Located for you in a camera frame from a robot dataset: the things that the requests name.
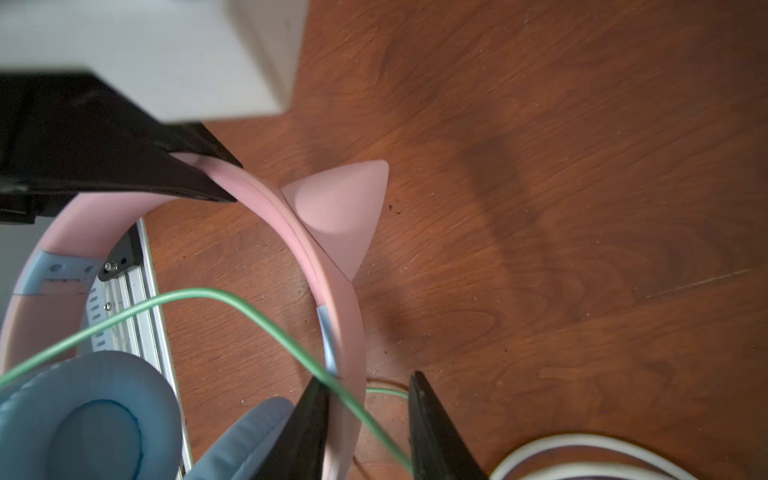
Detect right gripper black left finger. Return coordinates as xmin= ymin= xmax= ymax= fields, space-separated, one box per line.
xmin=252 ymin=377 xmax=330 ymax=480

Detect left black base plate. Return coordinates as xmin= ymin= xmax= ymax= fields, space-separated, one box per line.
xmin=98 ymin=224 xmax=143 ymax=282

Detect pink blue cat-ear headphones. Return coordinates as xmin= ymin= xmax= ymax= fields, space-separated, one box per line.
xmin=0 ymin=152 xmax=391 ymax=480

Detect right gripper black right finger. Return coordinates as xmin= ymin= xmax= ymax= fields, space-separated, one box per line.
xmin=408 ymin=371 xmax=488 ymax=480

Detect green headphone cable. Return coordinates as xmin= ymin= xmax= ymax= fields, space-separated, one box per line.
xmin=0 ymin=287 xmax=416 ymax=475

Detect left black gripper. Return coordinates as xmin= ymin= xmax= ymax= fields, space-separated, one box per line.
xmin=1 ymin=73 xmax=243 ymax=224

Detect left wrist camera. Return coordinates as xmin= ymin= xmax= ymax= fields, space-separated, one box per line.
xmin=1 ymin=0 xmax=310 ymax=123

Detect white over-ear headphones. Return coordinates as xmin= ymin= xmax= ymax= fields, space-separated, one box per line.
xmin=488 ymin=433 xmax=700 ymax=480

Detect aluminium mounting rail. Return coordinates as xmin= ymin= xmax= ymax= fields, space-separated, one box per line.
xmin=83 ymin=218 xmax=194 ymax=480

